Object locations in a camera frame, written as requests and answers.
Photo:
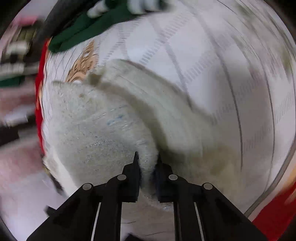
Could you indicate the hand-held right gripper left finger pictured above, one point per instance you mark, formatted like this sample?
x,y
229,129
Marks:
x,y
133,183

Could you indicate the clothes rack with clothes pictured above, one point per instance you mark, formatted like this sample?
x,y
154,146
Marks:
x,y
13,48

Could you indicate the white knit cardigan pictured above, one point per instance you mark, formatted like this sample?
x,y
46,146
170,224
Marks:
x,y
92,139

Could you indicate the green garment with white stripes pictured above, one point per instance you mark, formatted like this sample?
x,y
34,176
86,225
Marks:
x,y
81,34

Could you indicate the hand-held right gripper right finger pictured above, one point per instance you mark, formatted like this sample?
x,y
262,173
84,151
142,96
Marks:
x,y
163,185

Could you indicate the white diamond-patterned cloth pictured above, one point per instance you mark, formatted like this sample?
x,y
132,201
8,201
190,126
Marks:
x,y
208,58

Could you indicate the red floral blanket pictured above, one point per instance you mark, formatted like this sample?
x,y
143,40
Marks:
x,y
272,220

